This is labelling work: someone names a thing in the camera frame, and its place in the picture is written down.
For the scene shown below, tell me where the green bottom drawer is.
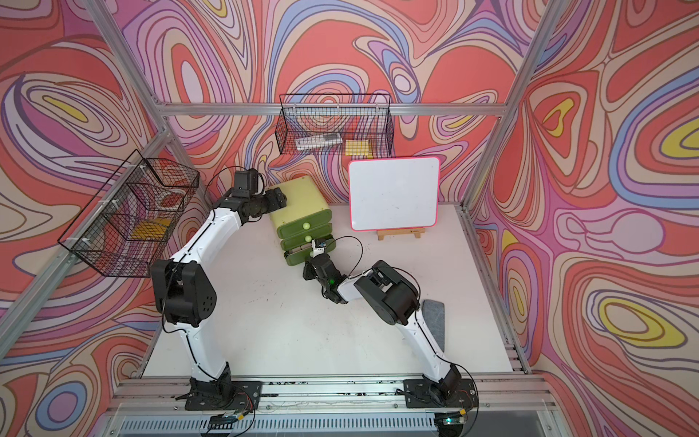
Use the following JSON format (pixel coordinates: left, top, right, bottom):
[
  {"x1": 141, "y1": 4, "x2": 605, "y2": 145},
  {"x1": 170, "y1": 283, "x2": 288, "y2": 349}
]
[{"x1": 284, "y1": 236, "x2": 336, "y2": 267}]

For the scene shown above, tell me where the yellow green drawer cabinet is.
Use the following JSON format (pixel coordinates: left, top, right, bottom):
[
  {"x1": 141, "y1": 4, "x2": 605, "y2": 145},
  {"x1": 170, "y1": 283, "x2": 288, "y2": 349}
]
[{"x1": 270, "y1": 176, "x2": 333, "y2": 257}]

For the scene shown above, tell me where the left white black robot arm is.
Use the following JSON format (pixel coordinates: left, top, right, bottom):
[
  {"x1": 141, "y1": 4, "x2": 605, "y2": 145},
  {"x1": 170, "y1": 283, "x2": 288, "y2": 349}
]
[{"x1": 150, "y1": 188, "x2": 287, "y2": 409}]

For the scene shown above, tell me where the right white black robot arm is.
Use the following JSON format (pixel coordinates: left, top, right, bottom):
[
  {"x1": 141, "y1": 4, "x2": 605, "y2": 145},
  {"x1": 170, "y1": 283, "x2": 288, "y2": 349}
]
[{"x1": 303, "y1": 253, "x2": 462, "y2": 407}]

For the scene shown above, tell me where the wooden whiteboard stand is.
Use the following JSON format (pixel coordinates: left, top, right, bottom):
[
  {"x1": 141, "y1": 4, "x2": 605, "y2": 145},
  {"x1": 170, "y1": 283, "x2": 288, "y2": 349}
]
[{"x1": 377, "y1": 228, "x2": 426, "y2": 241}]

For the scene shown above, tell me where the grey box in back basket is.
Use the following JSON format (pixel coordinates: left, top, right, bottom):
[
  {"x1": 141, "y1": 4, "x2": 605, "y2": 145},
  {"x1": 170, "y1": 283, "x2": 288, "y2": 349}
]
[{"x1": 294, "y1": 133, "x2": 343, "y2": 152}]

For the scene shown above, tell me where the yellow block in back basket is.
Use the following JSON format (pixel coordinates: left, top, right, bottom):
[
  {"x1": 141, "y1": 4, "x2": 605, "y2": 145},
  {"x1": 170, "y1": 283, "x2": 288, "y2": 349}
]
[{"x1": 344, "y1": 139, "x2": 374, "y2": 160}]

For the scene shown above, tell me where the pink framed whiteboard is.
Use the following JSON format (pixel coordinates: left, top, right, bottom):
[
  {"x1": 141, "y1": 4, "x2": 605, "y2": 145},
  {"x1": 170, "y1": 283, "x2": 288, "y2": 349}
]
[{"x1": 348, "y1": 157, "x2": 440, "y2": 231}]

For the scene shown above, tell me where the yellow item in left basket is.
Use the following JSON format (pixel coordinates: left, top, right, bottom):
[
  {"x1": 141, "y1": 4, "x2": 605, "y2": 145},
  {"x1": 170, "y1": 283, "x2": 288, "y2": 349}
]
[{"x1": 129, "y1": 218, "x2": 171, "y2": 241}]

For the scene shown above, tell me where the grey felt eraser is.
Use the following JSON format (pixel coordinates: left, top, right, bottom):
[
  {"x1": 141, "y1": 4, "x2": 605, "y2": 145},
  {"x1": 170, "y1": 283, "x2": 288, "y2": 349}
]
[{"x1": 422, "y1": 300, "x2": 446, "y2": 353}]

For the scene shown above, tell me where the green circuit board left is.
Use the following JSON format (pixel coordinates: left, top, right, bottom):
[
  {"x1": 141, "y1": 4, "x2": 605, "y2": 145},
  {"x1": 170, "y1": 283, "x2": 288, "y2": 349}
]
[{"x1": 207, "y1": 414, "x2": 245, "y2": 431}]

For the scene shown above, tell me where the green circuit board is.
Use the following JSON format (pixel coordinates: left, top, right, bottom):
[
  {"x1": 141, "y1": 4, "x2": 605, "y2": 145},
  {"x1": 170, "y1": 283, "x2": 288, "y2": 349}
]
[
  {"x1": 207, "y1": 414, "x2": 245, "y2": 431},
  {"x1": 434, "y1": 410, "x2": 468, "y2": 428}
]

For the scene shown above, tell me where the green circuit board right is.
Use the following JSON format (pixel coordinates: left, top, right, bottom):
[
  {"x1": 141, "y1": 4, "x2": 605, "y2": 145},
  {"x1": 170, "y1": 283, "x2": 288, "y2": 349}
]
[{"x1": 434, "y1": 410, "x2": 468, "y2": 428}]

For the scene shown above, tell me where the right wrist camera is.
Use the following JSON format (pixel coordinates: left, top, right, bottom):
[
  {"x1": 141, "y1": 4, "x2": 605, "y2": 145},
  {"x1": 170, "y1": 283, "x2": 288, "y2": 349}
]
[{"x1": 311, "y1": 239, "x2": 328, "y2": 258}]

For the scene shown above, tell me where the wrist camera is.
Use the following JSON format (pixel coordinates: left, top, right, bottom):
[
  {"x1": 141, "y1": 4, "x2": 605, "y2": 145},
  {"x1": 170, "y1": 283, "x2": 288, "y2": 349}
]
[
  {"x1": 231, "y1": 169, "x2": 265, "y2": 198},
  {"x1": 311, "y1": 239, "x2": 328, "y2": 258}
]

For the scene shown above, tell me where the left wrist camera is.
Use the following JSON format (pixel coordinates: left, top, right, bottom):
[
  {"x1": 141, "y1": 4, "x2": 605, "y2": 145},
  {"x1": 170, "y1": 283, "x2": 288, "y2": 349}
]
[{"x1": 231, "y1": 169, "x2": 265, "y2": 198}]

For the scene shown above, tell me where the back black wire basket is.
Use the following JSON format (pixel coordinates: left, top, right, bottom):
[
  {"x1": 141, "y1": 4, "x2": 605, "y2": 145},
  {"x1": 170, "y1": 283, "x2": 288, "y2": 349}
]
[{"x1": 275, "y1": 92, "x2": 395, "y2": 158}]

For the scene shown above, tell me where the black wire basket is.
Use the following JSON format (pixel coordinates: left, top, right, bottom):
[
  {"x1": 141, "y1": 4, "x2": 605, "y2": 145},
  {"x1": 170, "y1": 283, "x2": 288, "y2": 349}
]
[
  {"x1": 58, "y1": 151, "x2": 200, "y2": 278},
  {"x1": 275, "y1": 92, "x2": 395, "y2": 158}
]

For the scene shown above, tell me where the left black wire basket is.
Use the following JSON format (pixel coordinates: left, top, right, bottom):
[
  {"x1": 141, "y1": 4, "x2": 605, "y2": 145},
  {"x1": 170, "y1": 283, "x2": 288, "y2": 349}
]
[{"x1": 58, "y1": 151, "x2": 200, "y2": 278}]

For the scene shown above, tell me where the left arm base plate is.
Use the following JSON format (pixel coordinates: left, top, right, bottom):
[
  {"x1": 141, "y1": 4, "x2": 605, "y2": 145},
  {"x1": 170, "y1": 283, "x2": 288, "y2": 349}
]
[{"x1": 178, "y1": 379, "x2": 262, "y2": 412}]

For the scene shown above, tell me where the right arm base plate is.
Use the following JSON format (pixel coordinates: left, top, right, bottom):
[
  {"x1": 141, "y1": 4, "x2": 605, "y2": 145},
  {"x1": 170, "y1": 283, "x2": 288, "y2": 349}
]
[{"x1": 396, "y1": 379, "x2": 480, "y2": 411}]

